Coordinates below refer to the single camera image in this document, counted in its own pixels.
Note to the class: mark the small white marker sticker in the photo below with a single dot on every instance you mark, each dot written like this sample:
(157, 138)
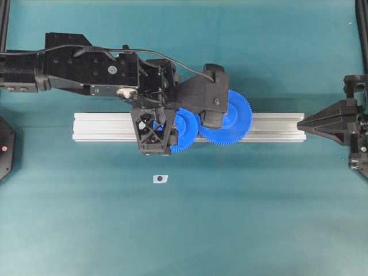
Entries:
(159, 179)

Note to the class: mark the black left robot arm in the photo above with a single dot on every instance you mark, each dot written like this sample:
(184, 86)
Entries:
(69, 62)

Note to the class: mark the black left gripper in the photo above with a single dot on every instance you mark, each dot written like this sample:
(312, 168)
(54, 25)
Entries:
(153, 127)

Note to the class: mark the black left frame post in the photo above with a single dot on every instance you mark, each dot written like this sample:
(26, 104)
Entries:
(4, 21)

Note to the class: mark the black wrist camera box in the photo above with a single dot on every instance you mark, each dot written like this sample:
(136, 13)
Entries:
(206, 98)

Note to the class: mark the black right frame post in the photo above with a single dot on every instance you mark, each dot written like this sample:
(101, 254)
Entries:
(361, 19)

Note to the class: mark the large blue plastic gear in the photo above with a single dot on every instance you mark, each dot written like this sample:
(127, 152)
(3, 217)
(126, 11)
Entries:
(237, 122)

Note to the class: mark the silver aluminium extrusion rail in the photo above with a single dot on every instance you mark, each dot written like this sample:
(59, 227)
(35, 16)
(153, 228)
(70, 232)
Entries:
(266, 127)

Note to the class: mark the black frame post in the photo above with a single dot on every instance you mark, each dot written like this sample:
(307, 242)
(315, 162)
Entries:
(361, 19)
(4, 21)

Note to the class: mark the small blue plastic gear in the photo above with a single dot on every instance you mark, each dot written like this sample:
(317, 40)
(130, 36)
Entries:
(187, 126)

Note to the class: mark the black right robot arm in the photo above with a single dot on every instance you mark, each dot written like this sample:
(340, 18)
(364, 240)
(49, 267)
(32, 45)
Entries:
(358, 146)

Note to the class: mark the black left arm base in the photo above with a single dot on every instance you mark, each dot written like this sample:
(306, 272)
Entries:
(8, 139)

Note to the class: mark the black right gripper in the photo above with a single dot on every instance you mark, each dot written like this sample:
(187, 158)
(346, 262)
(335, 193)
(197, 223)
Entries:
(328, 122)

